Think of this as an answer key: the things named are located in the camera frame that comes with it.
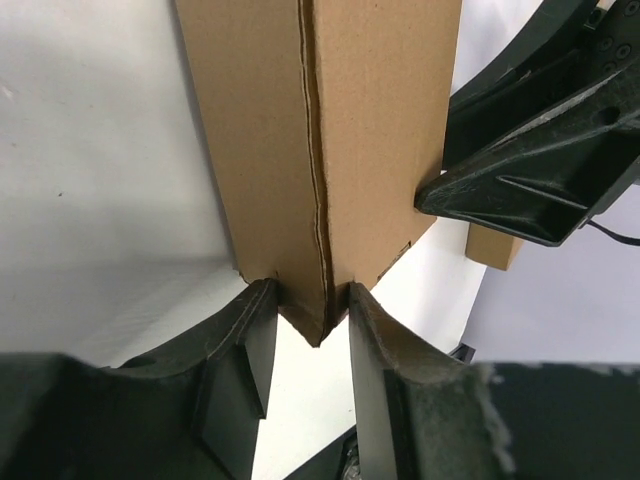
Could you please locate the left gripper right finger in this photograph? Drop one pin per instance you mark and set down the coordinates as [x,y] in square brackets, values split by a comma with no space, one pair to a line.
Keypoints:
[422,414]

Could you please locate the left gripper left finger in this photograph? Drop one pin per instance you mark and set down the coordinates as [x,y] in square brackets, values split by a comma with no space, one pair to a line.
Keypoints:
[187,409]

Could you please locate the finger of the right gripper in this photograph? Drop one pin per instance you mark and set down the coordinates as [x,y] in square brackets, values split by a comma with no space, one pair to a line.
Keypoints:
[543,180]
[512,88]

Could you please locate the cardboard box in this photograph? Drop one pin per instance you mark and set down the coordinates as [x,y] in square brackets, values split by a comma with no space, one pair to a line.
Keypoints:
[491,248]
[322,120]

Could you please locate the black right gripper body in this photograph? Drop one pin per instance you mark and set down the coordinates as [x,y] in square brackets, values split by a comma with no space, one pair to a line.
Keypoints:
[610,45]

